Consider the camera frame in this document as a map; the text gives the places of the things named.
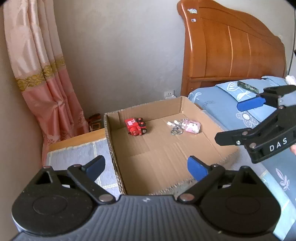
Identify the dark green remote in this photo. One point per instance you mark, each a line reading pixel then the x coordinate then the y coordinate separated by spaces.
pixel 247 87

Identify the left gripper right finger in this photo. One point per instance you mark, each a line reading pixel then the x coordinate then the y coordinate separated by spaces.
pixel 206 177

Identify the pink orange curtain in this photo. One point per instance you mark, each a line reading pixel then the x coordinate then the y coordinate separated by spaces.
pixel 40 71

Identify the wooden headboard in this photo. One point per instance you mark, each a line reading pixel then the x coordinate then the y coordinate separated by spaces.
pixel 223 44

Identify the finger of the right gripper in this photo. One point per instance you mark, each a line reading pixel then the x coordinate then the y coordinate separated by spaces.
pixel 280 124
pixel 272 96

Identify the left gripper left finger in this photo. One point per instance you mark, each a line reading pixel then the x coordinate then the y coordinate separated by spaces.
pixel 84 177

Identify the blue floral pillow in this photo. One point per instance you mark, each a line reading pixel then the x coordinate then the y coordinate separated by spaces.
pixel 251 118

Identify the white wall socket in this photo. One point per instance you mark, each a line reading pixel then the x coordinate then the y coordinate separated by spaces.
pixel 169 94

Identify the brown cardboard box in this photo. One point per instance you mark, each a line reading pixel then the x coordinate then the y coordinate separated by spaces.
pixel 156 163

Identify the red toy train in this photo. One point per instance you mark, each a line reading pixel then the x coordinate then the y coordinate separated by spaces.
pixel 136 126

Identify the grey checked bed sheet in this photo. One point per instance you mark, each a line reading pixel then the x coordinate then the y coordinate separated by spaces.
pixel 63 158

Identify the pink keychain charm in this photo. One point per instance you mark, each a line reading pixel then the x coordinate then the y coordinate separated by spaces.
pixel 184 125

